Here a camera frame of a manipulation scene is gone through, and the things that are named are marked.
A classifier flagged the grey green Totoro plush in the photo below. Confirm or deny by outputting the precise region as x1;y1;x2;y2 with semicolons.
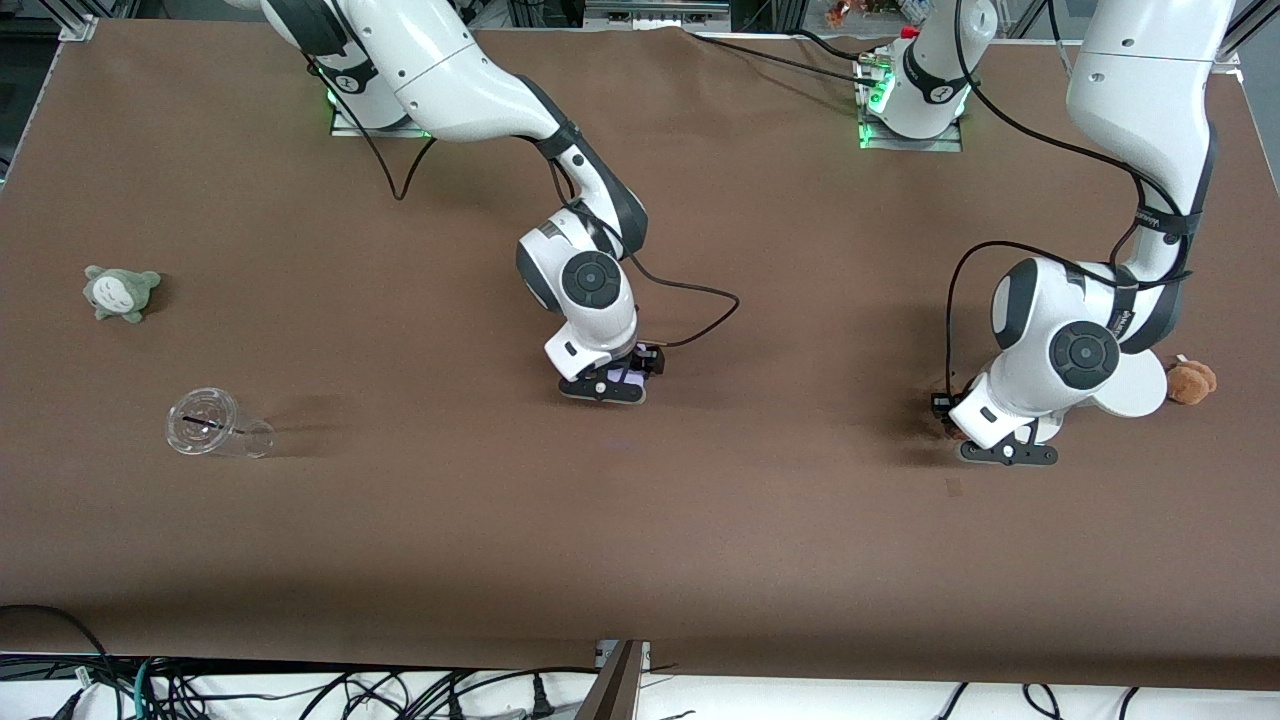
83;265;162;324

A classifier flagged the black looping floor cable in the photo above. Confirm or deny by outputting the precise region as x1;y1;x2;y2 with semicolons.
0;603;126;706

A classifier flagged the clear plastic cup with lid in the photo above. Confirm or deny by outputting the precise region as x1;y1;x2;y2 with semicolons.
165;388;276;459

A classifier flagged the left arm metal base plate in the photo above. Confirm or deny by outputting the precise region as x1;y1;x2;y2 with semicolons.
853;48;964;154

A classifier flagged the brown wooden post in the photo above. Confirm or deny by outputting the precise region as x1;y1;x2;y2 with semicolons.
573;640;647;720

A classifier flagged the brown bear plush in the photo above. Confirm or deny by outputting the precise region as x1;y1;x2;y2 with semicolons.
1165;355;1219;406

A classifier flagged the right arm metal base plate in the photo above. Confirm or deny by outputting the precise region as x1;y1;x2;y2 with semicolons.
328;92;433;139

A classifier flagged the brown table cover cloth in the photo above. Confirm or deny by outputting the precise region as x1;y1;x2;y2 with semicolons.
0;20;1280;691

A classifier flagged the black cable on table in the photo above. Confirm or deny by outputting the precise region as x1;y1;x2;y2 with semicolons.
688;28;881;86

